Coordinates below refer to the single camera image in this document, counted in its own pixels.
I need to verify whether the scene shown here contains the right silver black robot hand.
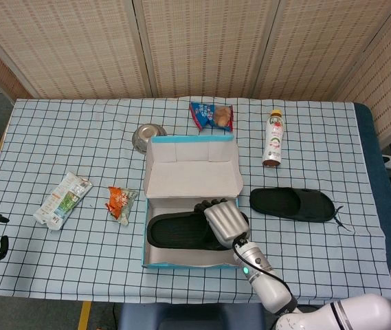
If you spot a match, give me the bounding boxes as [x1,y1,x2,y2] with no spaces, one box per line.
[193,198,251,249]

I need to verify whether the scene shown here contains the black rubber slipper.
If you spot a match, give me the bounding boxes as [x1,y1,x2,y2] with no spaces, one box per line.
[146,211,251,252]
[249,187,335,223]

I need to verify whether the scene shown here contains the blue cardboard shoe box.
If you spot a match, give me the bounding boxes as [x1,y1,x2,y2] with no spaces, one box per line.
[141,134,244,270]

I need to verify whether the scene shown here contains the white drink bottle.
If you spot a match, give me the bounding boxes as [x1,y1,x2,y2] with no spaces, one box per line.
[262,109,285,168]

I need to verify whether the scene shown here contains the white green snack package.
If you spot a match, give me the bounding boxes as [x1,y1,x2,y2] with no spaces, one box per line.
[32,171,93,232]

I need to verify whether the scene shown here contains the blue padded seat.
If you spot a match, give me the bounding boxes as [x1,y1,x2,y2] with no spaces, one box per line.
[118,302,265,330]

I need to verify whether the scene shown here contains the crumpled orange snack bag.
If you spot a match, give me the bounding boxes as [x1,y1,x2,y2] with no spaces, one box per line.
[104,186,138,226]

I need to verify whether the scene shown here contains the blue red snack bag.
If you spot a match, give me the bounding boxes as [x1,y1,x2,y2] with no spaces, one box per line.
[189,101,234,133]

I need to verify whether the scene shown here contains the stainless steel bowl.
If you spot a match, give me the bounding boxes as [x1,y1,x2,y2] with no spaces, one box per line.
[131,123,167,155]

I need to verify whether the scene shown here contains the blue checked tablecloth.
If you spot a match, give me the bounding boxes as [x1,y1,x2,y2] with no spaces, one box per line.
[0,98,391,305]

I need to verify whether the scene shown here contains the blue padded table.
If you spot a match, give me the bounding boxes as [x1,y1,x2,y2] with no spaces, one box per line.
[353,102,391,259]

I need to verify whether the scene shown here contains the woven folding screen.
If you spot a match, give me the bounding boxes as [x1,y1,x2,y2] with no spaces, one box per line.
[0,0,391,145]

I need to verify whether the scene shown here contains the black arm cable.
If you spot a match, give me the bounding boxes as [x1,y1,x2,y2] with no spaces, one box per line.
[232,232,299,310]

